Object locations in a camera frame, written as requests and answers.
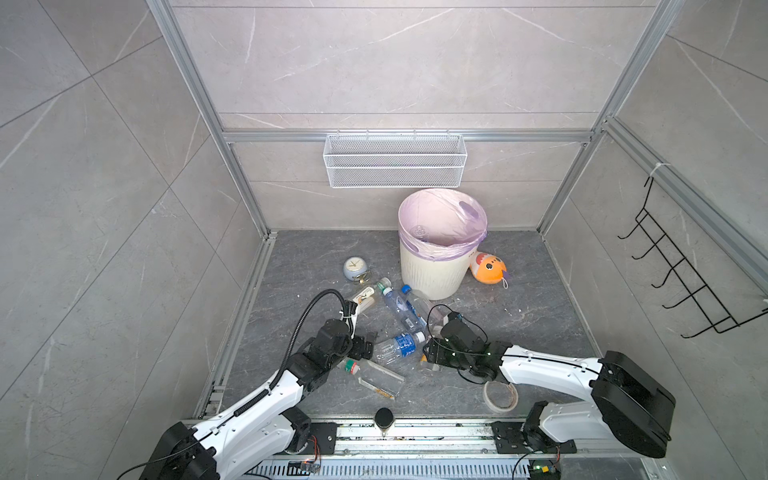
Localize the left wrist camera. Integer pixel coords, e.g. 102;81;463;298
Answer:
342;300;359;337

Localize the pink bin liner bag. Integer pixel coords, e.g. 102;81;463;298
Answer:
398;188;488;261

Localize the clear bottle blue cap right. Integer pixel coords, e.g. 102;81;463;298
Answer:
401;285;445;327

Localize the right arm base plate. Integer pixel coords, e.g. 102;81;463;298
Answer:
490;421;577;454

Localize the beige tape roll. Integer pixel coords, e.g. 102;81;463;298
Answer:
482;381;519;414

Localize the orange fish plush toy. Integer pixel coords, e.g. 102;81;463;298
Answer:
469;252;509;289

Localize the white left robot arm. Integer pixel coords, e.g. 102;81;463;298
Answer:
139;319;373;479

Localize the black lidded small jar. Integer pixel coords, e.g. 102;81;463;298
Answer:
374;407;395;436

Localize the clear bottle blue cap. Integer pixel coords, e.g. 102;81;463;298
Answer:
382;287;426;334
401;285;445;327

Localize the white wire mesh basket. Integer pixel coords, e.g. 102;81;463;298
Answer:
323;133;468;189

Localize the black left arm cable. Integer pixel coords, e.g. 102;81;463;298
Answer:
268;288;349;391

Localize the black wire hook rack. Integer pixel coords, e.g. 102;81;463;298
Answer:
617;176;767;339

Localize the clear bottle red green cap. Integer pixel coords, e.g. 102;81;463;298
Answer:
338;358;405;400

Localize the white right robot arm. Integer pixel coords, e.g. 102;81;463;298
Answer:
423;311;676;458

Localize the cream plastic waste bin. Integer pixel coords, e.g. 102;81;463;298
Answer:
400;244;477;300

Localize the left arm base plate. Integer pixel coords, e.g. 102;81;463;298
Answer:
285;422;339;456

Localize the blue label bottle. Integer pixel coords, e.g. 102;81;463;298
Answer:
372;332;426;365

